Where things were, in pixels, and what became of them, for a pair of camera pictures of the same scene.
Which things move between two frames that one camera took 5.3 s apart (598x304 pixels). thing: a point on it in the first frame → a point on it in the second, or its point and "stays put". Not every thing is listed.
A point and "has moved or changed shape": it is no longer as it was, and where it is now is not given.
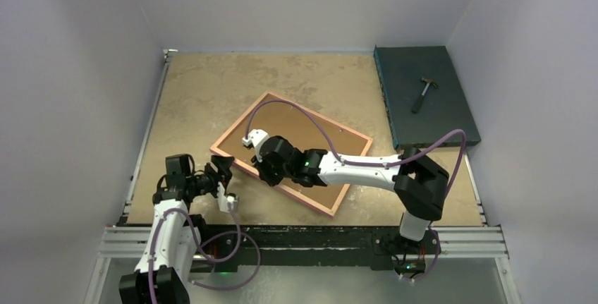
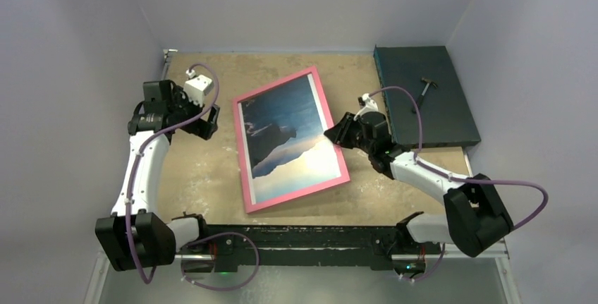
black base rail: [222, 249] stays put
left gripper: [222, 166] → [203, 128]
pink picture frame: [220, 142] has moved or changed shape
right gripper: [261, 165] → [340, 134]
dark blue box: [442, 110] stays put
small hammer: [419, 99] stays put
